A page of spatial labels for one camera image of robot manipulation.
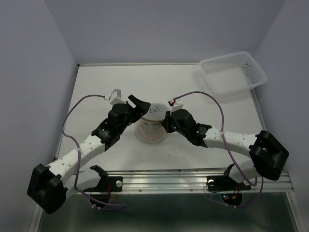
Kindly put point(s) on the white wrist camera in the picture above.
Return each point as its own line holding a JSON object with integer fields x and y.
{"x": 175, "y": 104}
{"x": 116, "y": 96}

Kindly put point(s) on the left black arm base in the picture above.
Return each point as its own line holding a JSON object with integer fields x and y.
{"x": 106, "y": 181}

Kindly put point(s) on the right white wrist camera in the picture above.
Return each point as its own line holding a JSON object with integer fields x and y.
{"x": 175, "y": 104}

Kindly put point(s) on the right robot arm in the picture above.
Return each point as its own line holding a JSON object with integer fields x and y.
{"x": 267, "y": 156}

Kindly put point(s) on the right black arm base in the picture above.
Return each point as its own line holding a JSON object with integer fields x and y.
{"x": 221, "y": 183}

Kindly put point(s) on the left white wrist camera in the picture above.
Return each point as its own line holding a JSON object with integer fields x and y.
{"x": 116, "y": 96}

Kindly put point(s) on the white plastic basket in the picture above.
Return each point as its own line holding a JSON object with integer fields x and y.
{"x": 232, "y": 73}

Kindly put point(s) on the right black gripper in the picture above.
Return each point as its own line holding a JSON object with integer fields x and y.
{"x": 166, "y": 123}

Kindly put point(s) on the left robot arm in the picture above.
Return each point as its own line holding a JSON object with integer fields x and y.
{"x": 47, "y": 183}

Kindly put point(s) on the aluminium mounting rail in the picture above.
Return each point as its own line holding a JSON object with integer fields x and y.
{"x": 168, "y": 182}

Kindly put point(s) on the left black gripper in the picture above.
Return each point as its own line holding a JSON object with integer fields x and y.
{"x": 141, "y": 108}

